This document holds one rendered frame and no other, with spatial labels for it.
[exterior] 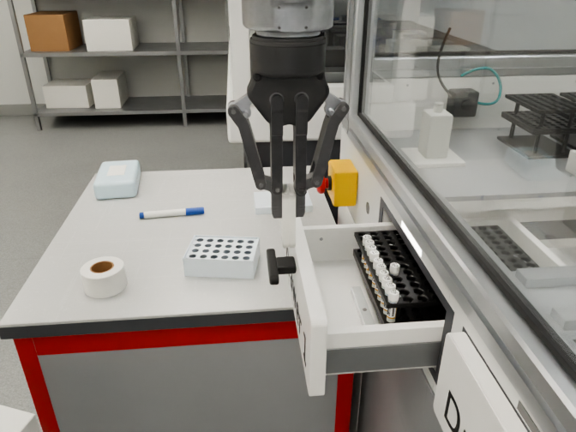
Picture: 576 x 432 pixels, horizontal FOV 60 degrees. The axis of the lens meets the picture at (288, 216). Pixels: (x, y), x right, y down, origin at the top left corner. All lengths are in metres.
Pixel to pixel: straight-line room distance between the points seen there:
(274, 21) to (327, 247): 0.41
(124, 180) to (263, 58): 0.78
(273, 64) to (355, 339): 0.30
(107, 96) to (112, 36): 0.50
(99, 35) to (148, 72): 0.66
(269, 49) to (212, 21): 4.24
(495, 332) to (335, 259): 0.36
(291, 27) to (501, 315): 0.31
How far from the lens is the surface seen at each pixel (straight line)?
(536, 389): 0.45
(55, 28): 4.52
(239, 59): 1.37
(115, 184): 1.22
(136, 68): 4.87
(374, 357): 0.60
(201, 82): 4.82
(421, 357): 0.61
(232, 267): 0.88
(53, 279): 0.98
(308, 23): 0.48
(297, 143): 0.54
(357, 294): 0.70
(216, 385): 0.94
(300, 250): 0.64
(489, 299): 0.49
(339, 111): 0.53
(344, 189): 0.94
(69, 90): 4.65
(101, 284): 0.88
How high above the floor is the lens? 1.26
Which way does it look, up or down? 27 degrees down
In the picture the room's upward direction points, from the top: straight up
